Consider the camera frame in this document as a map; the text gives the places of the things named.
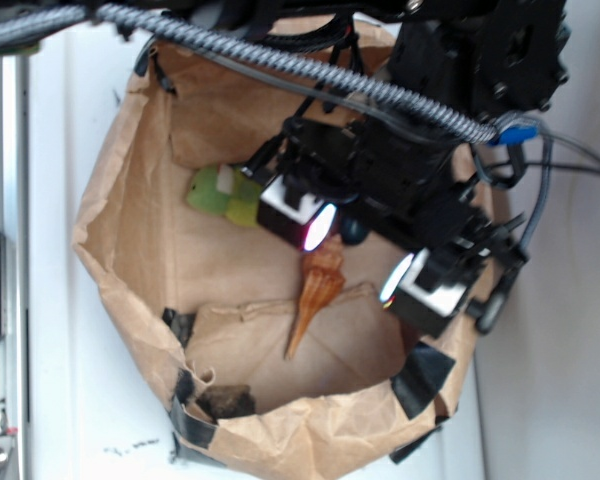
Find sensor pad gripper finger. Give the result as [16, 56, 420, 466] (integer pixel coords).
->
[257, 175, 338, 251]
[379, 249, 480, 338]

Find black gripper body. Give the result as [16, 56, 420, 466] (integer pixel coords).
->
[240, 112, 531, 335]

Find dark brown rock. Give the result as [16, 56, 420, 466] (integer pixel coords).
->
[197, 385, 256, 420]

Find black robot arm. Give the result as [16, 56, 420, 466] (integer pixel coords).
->
[184, 1, 569, 337]

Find dark green cucumber toy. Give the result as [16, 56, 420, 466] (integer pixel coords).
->
[339, 216, 370, 246]

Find orange spiral seashell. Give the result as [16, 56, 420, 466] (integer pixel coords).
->
[284, 234, 345, 360]

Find green plush turtle toy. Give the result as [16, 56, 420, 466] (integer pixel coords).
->
[186, 165, 263, 228]

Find brown paper bag bin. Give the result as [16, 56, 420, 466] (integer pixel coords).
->
[73, 42, 478, 479]

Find white tray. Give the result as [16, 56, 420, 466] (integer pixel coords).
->
[27, 19, 486, 480]

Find aluminium frame rail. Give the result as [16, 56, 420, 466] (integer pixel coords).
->
[0, 56, 31, 479]

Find grey braided cable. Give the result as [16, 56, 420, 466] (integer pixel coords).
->
[0, 2, 556, 261]

